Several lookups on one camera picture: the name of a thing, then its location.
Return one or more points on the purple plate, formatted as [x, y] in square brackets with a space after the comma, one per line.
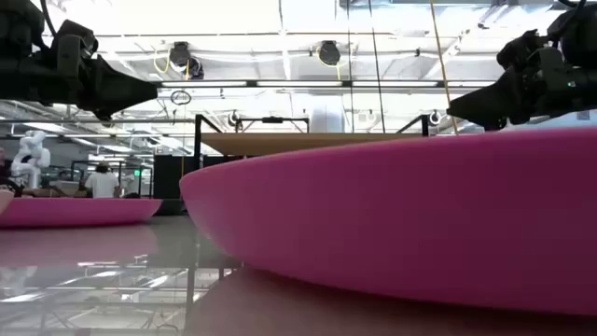
[84, 212]

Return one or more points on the peach plate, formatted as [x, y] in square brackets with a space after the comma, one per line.
[4, 201]

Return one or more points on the pink plate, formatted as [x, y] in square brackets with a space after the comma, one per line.
[396, 210]

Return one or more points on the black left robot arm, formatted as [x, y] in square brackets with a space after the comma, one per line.
[18, 23]

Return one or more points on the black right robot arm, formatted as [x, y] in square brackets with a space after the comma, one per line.
[578, 32]

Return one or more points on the person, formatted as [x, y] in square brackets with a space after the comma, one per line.
[4, 165]
[102, 184]

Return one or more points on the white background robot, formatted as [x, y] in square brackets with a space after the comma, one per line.
[30, 158]

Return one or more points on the black cabinet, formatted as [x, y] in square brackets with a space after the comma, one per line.
[170, 182]

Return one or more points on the long ceiling light strip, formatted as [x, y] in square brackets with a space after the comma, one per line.
[298, 84]

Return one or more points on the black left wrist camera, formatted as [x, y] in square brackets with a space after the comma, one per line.
[70, 51]

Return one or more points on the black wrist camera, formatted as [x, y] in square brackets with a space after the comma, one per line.
[517, 49]
[70, 51]

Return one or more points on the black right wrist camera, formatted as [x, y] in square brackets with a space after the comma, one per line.
[517, 49]

